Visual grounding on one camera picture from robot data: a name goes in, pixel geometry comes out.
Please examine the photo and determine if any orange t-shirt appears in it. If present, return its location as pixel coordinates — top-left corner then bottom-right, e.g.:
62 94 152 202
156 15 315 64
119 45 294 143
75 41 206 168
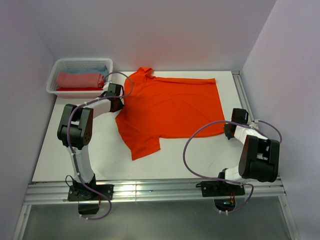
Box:
115 67 225 161

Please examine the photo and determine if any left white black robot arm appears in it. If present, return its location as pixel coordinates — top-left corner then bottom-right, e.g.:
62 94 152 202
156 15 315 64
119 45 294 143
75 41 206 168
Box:
57 83 124 200

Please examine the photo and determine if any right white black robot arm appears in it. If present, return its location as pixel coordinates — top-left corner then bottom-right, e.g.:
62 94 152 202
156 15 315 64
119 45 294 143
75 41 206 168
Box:
216 108 280 195

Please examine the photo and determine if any rolled light blue t-shirt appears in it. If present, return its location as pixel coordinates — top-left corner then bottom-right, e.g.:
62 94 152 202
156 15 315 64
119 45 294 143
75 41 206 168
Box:
63 65 109 77

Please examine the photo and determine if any white plastic mesh basket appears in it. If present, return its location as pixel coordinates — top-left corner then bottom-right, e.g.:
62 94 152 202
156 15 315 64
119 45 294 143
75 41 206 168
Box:
46 58 113 99

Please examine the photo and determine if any rolled pink t-shirt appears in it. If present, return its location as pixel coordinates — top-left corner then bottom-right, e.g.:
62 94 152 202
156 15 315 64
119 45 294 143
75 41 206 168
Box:
56 72 105 88

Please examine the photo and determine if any rolled red t-shirt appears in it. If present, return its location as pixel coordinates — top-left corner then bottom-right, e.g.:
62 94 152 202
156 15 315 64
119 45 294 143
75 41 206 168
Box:
56 85 104 92

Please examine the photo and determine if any aluminium right side rail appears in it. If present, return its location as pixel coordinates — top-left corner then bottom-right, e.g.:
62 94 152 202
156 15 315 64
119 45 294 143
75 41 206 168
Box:
231 70 273 177

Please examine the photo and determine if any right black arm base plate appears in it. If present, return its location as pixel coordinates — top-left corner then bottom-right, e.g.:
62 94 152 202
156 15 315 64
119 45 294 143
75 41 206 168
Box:
195 180 245 197

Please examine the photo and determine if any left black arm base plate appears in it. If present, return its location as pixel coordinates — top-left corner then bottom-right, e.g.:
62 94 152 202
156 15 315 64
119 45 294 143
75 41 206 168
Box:
67 184 114 202

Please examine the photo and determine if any aluminium front rail frame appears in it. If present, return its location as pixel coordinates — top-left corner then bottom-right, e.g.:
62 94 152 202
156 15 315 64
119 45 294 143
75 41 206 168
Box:
13 178 301 240

